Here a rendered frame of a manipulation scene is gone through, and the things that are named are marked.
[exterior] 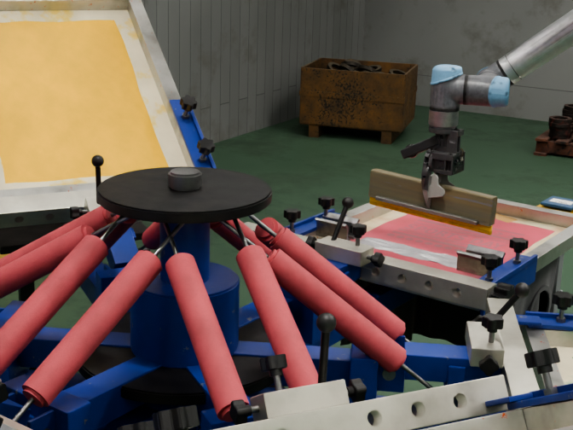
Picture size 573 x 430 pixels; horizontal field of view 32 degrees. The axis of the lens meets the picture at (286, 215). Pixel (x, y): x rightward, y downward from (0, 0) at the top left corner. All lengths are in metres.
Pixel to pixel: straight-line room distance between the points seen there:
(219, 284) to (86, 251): 0.25
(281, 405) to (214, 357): 0.18
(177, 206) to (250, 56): 6.84
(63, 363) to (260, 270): 0.35
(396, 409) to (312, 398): 0.11
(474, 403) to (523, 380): 0.34
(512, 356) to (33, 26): 1.68
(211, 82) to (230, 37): 0.42
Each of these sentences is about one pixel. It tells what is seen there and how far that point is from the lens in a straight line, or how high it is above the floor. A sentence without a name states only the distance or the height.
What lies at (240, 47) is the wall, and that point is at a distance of 8.32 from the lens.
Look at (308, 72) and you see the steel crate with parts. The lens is 8.37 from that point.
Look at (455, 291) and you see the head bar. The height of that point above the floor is 1.01.
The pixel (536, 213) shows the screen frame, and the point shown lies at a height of 0.98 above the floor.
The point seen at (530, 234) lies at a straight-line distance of 2.86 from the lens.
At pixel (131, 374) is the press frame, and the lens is 1.76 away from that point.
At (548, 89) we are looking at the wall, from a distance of 9.74.
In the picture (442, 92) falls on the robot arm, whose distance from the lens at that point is 2.50.
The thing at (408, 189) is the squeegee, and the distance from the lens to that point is 2.61.
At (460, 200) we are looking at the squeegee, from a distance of 2.55.
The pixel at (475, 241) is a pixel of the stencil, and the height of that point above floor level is 0.95.
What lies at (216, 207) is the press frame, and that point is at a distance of 1.65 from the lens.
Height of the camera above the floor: 1.78
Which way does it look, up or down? 17 degrees down
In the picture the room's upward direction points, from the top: 2 degrees clockwise
